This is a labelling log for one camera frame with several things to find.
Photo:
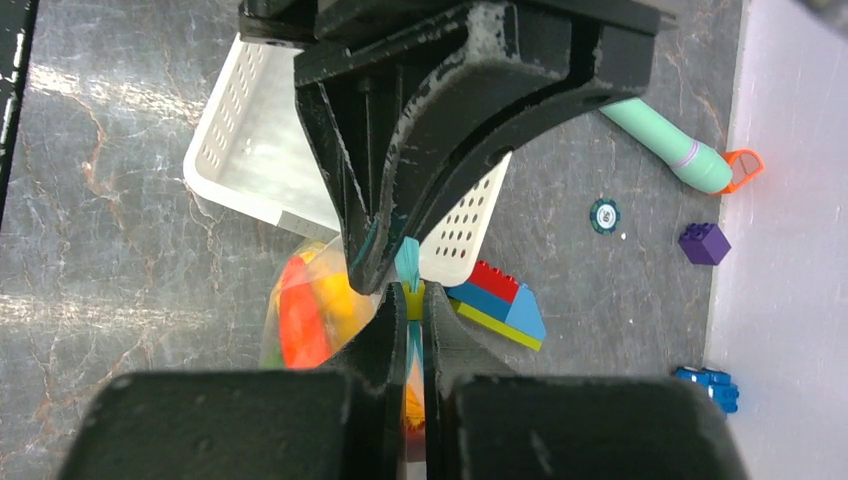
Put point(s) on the small round teal token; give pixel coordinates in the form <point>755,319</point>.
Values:
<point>604,216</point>

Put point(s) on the clear zip top bag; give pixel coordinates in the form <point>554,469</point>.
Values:
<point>323,259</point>

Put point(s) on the white perforated plastic basket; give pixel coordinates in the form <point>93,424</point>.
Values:
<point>250,154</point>

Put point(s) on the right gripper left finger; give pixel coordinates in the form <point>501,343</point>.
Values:
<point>341,420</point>

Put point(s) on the orange outline block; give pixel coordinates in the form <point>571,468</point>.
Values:
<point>745,164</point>

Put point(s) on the yellow lemon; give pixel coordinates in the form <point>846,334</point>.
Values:
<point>343,310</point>

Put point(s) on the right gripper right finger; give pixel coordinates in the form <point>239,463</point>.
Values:
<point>486,421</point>

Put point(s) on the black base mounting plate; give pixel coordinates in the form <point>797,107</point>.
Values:
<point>18,21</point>

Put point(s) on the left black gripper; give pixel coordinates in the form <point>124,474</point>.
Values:
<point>490,76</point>

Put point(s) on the orange carrot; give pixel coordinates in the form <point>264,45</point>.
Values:
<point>303,340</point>

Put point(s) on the blue toy car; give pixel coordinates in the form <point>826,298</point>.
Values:
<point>718,385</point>

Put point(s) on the red blue yellow block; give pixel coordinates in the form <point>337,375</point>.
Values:
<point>498,302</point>

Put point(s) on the purple cube block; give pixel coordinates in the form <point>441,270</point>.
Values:
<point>704,244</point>

